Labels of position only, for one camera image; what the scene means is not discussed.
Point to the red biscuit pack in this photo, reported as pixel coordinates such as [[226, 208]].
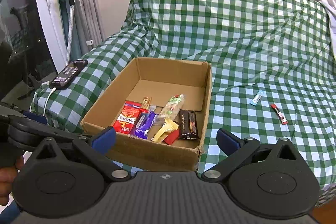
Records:
[[128, 116]]

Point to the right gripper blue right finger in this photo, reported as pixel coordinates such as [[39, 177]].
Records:
[[228, 142]]

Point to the dark brown chocolate pack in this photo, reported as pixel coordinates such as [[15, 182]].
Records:
[[188, 129]]

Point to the person's left hand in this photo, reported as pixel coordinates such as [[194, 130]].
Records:
[[7, 176]]

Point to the grey curtain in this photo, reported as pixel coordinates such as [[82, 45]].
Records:
[[88, 31]]

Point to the grey white plastic bag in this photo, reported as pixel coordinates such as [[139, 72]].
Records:
[[330, 8]]

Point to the small red snack stick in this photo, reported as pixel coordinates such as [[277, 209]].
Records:
[[279, 114]]

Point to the green checkered cloth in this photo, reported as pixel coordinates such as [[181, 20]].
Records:
[[280, 46]]

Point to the purple chocolate bar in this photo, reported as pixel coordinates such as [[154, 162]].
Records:
[[143, 124]]

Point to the red snack packet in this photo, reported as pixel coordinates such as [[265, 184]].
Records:
[[172, 137]]

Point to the small red gold candy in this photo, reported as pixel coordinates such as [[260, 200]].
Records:
[[146, 103]]

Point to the black smartphone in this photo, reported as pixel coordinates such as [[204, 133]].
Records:
[[68, 74]]

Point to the light blue snack stick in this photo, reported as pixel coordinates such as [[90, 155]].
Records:
[[257, 97]]

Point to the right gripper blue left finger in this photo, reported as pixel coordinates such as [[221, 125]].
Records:
[[104, 141]]

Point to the purple white long bar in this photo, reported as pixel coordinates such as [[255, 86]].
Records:
[[151, 109]]

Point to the white door frame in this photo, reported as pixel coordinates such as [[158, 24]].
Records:
[[51, 21]]

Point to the yellow wafer bar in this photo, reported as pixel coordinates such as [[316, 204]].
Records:
[[168, 127]]

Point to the clear nut bar packet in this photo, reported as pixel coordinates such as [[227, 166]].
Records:
[[171, 109]]

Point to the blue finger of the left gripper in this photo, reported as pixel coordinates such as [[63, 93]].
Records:
[[35, 117]]

